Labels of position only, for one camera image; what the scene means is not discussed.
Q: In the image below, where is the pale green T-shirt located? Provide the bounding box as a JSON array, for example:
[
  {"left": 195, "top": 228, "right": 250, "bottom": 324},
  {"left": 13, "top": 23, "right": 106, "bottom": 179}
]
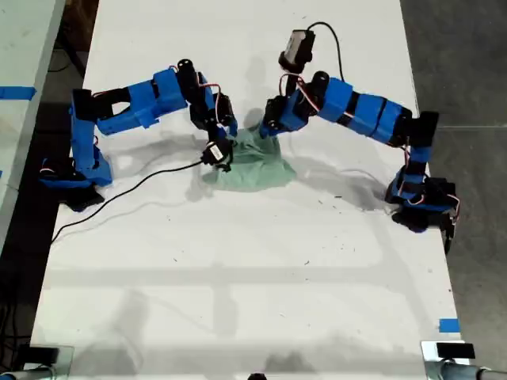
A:
[{"left": 200, "top": 120, "right": 298, "bottom": 193}]

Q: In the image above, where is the white side table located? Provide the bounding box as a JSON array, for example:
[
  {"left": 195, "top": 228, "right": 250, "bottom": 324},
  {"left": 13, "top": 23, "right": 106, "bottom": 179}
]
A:
[{"left": 0, "top": 0, "right": 67, "bottom": 249}]

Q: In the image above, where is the long blue tape strip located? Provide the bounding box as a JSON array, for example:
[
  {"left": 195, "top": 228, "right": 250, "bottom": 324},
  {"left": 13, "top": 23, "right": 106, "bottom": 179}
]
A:
[{"left": 0, "top": 84, "right": 37, "bottom": 101}]

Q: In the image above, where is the short blue tape strip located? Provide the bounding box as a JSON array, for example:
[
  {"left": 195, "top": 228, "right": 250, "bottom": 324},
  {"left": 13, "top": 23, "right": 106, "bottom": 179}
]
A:
[{"left": 438, "top": 317, "right": 462, "bottom": 334}]

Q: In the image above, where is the small black box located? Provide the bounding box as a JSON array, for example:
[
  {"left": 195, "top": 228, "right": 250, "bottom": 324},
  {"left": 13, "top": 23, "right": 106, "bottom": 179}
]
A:
[
  {"left": 436, "top": 342, "right": 476, "bottom": 360},
  {"left": 26, "top": 345, "right": 60, "bottom": 366}
]

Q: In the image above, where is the grey pipe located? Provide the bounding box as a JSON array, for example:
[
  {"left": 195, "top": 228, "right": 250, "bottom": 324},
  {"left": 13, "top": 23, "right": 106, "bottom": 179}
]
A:
[{"left": 440, "top": 360, "right": 507, "bottom": 380}]

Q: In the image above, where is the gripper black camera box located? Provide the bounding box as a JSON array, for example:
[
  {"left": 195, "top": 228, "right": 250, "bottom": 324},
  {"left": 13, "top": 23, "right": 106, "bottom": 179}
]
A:
[
  {"left": 200, "top": 138, "right": 235, "bottom": 174},
  {"left": 277, "top": 29, "right": 317, "bottom": 74}
]

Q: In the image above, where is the camera black cable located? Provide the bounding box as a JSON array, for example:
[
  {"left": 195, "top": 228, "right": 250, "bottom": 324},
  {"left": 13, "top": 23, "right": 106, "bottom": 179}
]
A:
[
  {"left": 50, "top": 159, "right": 208, "bottom": 244},
  {"left": 307, "top": 21, "right": 345, "bottom": 82}
]

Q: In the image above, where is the silver metal bracket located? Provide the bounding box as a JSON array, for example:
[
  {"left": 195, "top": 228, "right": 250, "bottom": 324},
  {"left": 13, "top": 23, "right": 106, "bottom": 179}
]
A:
[{"left": 420, "top": 339, "right": 467, "bottom": 380}]

